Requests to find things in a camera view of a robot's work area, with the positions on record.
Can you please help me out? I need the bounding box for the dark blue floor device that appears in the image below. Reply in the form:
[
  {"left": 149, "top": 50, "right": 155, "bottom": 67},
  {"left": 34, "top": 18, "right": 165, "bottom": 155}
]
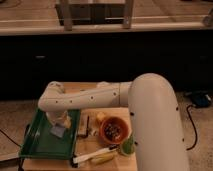
[{"left": 189, "top": 93, "right": 212, "bottom": 108}]

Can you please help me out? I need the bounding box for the green cone toy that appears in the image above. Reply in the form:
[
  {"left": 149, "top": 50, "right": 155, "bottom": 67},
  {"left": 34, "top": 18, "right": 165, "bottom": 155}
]
[{"left": 119, "top": 135, "right": 135, "bottom": 156}]

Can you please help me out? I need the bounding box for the yellow corn cob toy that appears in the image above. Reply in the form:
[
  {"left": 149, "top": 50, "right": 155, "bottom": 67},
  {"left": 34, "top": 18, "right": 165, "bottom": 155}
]
[{"left": 90, "top": 151, "right": 117, "bottom": 165}]

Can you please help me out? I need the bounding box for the blue-grey sponge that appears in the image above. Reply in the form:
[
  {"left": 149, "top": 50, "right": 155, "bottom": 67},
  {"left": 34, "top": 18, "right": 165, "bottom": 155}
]
[{"left": 50, "top": 124, "right": 66, "bottom": 138}]

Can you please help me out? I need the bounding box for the orange bowl with food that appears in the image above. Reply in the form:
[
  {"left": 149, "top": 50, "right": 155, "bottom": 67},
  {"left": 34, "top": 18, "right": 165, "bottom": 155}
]
[{"left": 99, "top": 116, "right": 129, "bottom": 144}]

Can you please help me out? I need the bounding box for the wooden chair frame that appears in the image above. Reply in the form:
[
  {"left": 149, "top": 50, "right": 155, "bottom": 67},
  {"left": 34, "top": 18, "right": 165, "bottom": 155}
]
[{"left": 54, "top": 0, "right": 134, "bottom": 31}]

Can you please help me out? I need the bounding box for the wooden block with dark strip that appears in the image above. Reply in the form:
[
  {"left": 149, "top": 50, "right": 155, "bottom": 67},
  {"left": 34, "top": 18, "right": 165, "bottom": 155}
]
[{"left": 78, "top": 115, "right": 89, "bottom": 138}]

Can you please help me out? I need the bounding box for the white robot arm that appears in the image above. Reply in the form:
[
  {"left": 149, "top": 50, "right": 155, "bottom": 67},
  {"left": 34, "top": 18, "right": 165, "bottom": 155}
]
[{"left": 38, "top": 73, "right": 190, "bottom": 171}]

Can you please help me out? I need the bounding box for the green plastic tray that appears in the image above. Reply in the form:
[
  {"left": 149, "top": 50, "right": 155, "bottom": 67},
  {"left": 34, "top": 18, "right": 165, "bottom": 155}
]
[{"left": 19, "top": 109, "right": 80, "bottom": 160}]

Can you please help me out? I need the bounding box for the black cable on floor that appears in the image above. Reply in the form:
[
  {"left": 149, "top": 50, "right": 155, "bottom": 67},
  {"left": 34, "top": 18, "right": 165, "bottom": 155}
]
[{"left": 185, "top": 103, "right": 200, "bottom": 152}]

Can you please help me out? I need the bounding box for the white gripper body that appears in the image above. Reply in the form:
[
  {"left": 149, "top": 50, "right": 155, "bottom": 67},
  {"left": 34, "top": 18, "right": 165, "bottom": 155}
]
[{"left": 46, "top": 111, "right": 72, "bottom": 129}]

